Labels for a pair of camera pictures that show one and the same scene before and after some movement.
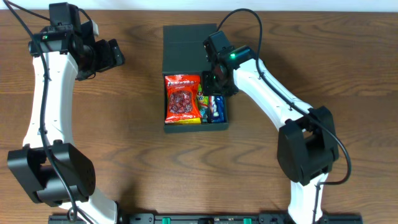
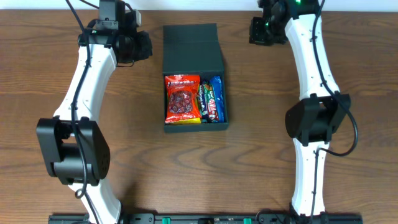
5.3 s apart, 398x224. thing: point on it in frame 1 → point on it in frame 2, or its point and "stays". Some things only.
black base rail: x=214 y=218 stays
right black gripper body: x=218 y=88 → x=257 y=32
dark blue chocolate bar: x=212 y=112 → x=203 y=103
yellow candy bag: x=196 y=121 stays
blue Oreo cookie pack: x=220 y=109 stays
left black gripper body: x=104 y=55 → x=143 y=45
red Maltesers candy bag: x=182 y=97 stays
